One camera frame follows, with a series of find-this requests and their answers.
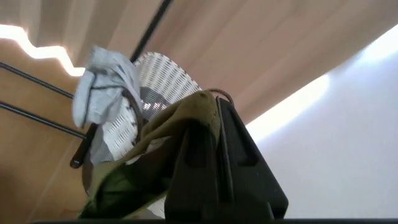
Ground pale grey shorts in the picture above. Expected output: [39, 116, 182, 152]
[72, 45, 144, 129]

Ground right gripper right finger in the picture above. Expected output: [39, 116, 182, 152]
[216, 96, 289, 219]

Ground green long-sleeved shirt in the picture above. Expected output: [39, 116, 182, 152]
[77, 90, 222, 220]

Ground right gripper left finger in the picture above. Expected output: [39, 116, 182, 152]
[164, 119, 223, 219]

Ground black clothes rack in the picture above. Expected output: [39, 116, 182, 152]
[0, 0, 174, 170]

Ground white laundry basket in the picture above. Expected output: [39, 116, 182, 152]
[90, 51, 234, 166]

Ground beige curtain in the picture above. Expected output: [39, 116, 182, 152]
[0, 0, 398, 126]

